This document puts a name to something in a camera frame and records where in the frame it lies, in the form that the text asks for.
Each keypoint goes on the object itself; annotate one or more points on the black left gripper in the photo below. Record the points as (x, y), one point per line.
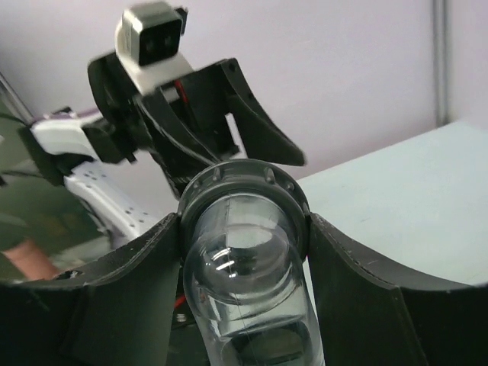
(186, 122)

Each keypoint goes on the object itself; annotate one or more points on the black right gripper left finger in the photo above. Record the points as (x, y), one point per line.
(116, 310)

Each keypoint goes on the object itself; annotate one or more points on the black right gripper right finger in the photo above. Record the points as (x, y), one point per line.
(375, 311)

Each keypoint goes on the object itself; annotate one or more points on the clear elbow fitting with grey nut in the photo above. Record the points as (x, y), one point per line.
(245, 229)

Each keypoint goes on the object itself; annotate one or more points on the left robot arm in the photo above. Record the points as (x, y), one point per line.
(68, 147)

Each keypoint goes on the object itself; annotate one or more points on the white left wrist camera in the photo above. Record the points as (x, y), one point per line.
(147, 40)

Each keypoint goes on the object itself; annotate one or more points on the left aluminium frame post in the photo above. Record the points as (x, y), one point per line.
(441, 56)

